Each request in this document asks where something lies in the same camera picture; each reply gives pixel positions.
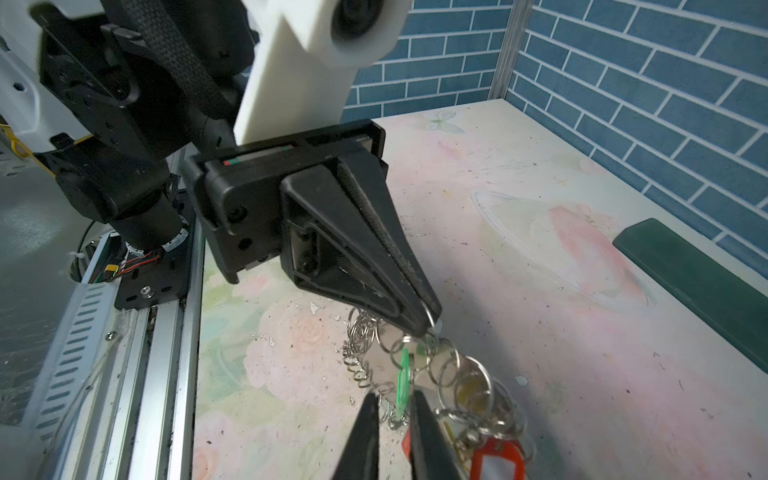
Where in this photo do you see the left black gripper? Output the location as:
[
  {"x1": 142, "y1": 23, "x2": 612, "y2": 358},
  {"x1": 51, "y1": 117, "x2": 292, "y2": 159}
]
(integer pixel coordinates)
[{"x1": 180, "y1": 119, "x2": 442, "y2": 337}]

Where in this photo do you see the aluminium rail frame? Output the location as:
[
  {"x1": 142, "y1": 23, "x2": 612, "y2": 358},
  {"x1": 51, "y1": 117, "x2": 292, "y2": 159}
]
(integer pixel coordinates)
[{"x1": 23, "y1": 229, "x2": 205, "y2": 479}]

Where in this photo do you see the dark green sponge block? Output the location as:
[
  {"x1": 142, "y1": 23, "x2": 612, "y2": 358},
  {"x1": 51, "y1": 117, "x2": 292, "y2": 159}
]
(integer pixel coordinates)
[{"x1": 613, "y1": 218, "x2": 767, "y2": 371}]

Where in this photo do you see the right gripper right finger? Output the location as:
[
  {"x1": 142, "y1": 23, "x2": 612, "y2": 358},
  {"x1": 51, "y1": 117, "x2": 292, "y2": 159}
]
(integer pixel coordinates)
[{"x1": 409, "y1": 390, "x2": 461, "y2": 480}]

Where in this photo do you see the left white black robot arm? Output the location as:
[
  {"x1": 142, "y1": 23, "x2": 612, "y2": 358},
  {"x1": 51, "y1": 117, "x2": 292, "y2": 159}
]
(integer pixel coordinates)
[{"x1": 1, "y1": 1, "x2": 442, "y2": 337}]

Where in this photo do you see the red key tag with label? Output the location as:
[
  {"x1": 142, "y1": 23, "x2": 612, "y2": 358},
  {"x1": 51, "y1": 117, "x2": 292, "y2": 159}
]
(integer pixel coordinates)
[{"x1": 400, "y1": 428, "x2": 528, "y2": 480}]

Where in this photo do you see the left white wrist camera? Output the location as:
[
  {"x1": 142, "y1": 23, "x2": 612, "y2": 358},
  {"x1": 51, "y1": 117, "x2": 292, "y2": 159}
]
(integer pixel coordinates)
[{"x1": 233, "y1": 1, "x2": 410, "y2": 146}]

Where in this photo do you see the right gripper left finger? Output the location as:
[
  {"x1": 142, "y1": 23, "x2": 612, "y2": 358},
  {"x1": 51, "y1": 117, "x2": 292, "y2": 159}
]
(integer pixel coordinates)
[{"x1": 332, "y1": 392, "x2": 379, "y2": 480}]

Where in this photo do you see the green key tag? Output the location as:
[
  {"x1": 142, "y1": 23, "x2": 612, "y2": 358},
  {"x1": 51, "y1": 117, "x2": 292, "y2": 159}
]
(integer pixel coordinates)
[{"x1": 394, "y1": 349, "x2": 411, "y2": 422}]

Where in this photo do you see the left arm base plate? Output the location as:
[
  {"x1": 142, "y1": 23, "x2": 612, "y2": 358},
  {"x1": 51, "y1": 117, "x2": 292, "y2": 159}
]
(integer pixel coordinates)
[{"x1": 114, "y1": 194, "x2": 196, "y2": 310}]

